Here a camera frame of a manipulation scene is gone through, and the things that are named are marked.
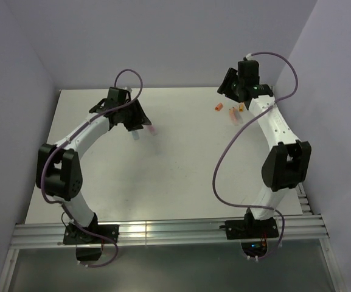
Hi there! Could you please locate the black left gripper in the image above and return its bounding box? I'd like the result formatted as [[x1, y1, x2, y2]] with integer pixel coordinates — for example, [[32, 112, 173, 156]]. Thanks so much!
[[119, 99, 151, 131]]

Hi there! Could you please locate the blue highlighter pen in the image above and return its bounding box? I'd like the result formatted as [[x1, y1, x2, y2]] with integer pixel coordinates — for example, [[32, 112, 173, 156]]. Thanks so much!
[[132, 131, 139, 141]]

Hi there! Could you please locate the purple highlighter pen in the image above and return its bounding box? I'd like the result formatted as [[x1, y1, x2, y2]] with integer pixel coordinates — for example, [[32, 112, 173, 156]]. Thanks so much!
[[147, 125, 157, 136]]

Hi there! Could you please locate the yellow pen cap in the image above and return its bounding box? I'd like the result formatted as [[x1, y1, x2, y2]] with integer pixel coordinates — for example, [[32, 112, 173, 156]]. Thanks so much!
[[238, 104, 245, 112]]

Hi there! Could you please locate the yellow highlighter pen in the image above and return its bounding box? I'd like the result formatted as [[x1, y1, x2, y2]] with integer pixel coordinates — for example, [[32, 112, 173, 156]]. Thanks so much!
[[229, 108, 238, 125]]

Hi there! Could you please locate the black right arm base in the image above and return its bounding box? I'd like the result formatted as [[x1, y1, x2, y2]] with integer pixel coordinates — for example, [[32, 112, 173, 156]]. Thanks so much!
[[220, 218, 279, 258]]

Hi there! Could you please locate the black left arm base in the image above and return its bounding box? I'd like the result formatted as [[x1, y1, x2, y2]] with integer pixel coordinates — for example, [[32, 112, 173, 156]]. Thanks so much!
[[63, 224, 119, 263]]

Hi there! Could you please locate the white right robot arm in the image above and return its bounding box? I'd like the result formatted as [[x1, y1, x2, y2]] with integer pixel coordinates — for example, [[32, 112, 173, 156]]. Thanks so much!
[[217, 60, 311, 237]]

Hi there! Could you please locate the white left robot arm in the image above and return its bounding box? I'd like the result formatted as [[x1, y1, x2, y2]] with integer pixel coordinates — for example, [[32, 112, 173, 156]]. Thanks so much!
[[36, 87, 151, 243]]

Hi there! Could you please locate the orange pen cap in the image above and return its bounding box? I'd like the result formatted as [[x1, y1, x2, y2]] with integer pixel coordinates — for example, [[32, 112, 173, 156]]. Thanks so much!
[[215, 103, 223, 111]]

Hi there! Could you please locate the orange highlighter pen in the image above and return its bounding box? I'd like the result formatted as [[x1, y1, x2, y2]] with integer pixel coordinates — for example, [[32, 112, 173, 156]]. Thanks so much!
[[232, 107, 243, 124]]

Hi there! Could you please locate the aluminium side rail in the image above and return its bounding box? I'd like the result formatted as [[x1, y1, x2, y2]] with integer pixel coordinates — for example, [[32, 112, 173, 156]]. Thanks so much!
[[265, 86, 313, 215]]

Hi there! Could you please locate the aluminium mounting rail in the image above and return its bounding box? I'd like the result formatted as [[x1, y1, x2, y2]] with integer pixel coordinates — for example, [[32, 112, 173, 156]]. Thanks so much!
[[9, 215, 329, 249]]

